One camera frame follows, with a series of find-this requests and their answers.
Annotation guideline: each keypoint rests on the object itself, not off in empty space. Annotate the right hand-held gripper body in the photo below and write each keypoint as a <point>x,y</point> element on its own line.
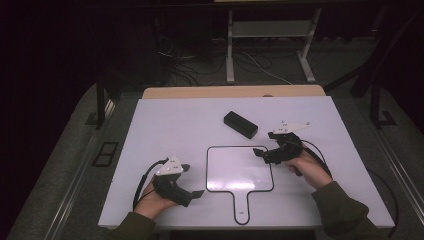
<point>286,150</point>

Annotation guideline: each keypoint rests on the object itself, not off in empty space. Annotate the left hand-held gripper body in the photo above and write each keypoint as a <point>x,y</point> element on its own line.
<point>170,190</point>

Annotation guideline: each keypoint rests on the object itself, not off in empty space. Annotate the black whiteboard eraser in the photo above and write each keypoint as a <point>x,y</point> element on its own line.
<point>240,124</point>

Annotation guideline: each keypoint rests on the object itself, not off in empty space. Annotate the person's left hand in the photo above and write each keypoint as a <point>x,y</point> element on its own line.
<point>150,203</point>

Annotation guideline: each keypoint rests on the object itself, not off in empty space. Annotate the person's right hand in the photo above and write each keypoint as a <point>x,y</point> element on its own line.
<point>313,171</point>

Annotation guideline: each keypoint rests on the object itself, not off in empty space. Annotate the white table cover board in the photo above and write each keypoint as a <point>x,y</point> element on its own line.
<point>186,120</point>

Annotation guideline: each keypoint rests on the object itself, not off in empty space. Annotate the wooden table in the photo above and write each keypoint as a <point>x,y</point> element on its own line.
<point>233,91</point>

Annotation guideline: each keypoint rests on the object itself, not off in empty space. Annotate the white metal stand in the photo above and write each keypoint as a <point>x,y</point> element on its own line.
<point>229,50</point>

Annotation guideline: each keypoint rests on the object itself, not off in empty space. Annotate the black floor socket frame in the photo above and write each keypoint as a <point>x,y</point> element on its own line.
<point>100,160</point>

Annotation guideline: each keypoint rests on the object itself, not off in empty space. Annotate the black metal stand frame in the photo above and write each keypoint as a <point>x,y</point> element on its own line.
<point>375,106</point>

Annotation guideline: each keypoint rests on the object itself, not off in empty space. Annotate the aluminium floor rail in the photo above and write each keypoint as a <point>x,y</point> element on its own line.
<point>403,176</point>
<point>71,196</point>

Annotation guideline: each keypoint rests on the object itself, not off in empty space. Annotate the black metal post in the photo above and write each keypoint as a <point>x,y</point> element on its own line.
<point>100,100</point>

